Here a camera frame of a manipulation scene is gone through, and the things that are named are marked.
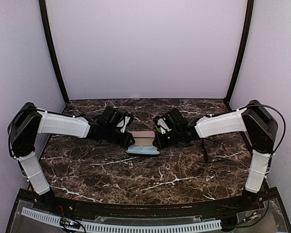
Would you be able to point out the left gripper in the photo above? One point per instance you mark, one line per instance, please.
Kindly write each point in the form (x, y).
(125, 142)

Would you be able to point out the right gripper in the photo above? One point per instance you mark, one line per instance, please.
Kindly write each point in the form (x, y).
(160, 142)

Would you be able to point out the black glasses case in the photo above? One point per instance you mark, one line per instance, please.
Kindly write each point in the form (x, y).
(145, 142)

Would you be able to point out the black sunglasses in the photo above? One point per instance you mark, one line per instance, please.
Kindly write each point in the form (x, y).
(213, 151)

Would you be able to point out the pink glasses case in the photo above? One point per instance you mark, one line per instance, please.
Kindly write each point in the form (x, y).
(145, 134)

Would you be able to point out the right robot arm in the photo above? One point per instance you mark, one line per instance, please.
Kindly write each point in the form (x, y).
(254, 119)

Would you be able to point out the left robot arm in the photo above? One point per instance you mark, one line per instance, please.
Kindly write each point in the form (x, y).
(30, 121)

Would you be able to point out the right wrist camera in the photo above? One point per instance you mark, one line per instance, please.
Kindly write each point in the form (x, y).
(162, 124)

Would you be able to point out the white slotted cable duct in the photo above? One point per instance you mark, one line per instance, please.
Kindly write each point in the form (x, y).
(104, 224)

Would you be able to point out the black table front rail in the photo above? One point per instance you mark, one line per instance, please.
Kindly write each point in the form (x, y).
(225, 208)

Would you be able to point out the left black frame post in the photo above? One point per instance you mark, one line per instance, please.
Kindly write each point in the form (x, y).
(51, 50)

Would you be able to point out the black frame post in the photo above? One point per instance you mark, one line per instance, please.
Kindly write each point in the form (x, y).
(51, 50)
(241, 51)

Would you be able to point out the right black frame post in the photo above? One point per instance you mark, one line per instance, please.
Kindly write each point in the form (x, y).
(241, 51)

